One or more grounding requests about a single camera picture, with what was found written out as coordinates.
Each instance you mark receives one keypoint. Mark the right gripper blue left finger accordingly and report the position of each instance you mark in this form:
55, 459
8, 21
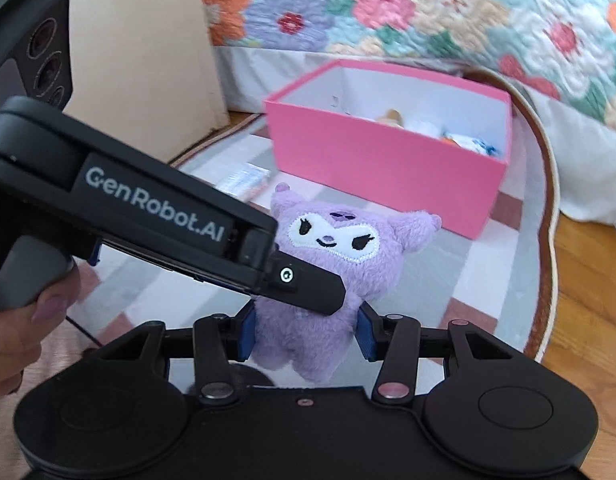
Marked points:
221, 345

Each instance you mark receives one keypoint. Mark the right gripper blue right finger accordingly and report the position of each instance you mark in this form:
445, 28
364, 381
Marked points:
393, 340

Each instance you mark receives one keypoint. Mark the blue white wet wipes pack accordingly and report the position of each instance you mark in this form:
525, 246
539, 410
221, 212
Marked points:
474, 145

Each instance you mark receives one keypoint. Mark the white tissue pack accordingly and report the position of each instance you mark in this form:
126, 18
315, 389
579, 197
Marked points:
244, 182

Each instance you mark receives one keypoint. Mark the clear box of floss picks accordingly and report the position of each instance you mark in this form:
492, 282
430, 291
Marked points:
424, 128

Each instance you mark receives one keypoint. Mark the beige foundation bottle gold cap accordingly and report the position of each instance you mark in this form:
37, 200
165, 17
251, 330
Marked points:
391, 118

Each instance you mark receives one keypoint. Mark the person's left hand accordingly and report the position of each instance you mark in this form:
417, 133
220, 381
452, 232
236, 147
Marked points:
23, 330

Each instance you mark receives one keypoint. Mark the beige cabinet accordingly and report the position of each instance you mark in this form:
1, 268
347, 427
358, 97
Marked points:
144, 72

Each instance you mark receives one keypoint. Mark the pink cardboard box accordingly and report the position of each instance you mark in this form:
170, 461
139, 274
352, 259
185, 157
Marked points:
323, 128

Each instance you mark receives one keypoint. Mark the floral quilt bedspread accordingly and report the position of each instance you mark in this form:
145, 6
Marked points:
565, 49

